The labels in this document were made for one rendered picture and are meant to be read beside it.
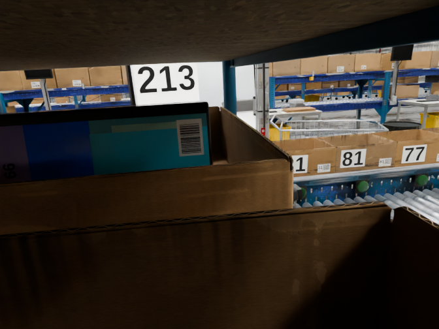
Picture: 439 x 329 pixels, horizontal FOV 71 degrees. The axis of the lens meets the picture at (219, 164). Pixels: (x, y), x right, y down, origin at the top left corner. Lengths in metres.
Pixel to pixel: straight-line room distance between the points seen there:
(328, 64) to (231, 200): 6.73
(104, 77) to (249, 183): 6.09
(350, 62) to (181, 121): 6.92
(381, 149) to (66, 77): 5.54
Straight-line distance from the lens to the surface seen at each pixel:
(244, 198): 0.23
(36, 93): 6.58
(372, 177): 2.04
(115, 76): 6.25
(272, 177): 0.23
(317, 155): 1.89
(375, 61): 7.47
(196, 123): 0.27
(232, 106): 0.64
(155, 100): 1.04
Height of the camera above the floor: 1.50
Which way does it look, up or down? 17 degrees down
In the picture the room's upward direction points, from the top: 3 degrees counter-clockwise
